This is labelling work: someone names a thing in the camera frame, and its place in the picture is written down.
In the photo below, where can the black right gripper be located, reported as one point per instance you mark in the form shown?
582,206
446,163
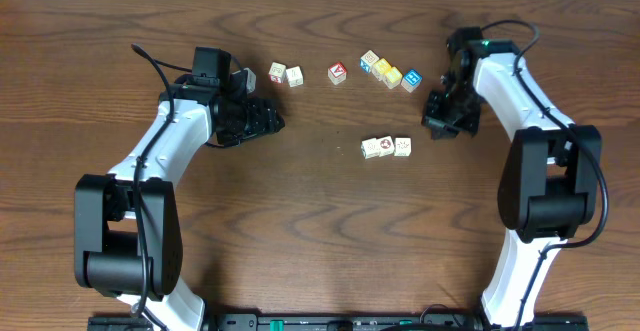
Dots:
440,129

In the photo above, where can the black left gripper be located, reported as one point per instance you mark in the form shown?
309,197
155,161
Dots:
271,118

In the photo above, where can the plain drawing wooden block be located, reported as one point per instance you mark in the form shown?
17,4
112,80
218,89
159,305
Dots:
402,147

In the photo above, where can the red picture wooden block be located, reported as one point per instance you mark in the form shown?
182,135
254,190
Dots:
386,146

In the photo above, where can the green letter Z block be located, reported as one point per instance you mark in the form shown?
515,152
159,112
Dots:
370,148

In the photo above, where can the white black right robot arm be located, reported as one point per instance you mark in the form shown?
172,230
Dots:
551,180

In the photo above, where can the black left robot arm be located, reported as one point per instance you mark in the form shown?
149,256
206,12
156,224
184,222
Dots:
127,238

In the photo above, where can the blue topped wooden block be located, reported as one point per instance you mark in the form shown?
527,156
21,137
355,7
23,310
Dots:
411,80

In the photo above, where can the red number 3 block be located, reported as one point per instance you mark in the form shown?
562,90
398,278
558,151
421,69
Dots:
277,72

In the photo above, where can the blue letter T block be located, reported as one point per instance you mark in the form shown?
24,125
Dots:
294,76

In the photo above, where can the yellow topped wooden block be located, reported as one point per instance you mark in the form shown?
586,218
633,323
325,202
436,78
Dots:
380,68

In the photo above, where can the blue letter X block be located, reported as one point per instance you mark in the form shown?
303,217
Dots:
367,61

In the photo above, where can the red letter A block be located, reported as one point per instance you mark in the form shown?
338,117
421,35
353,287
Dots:
337,73

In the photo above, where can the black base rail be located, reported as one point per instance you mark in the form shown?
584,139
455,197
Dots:
433,318

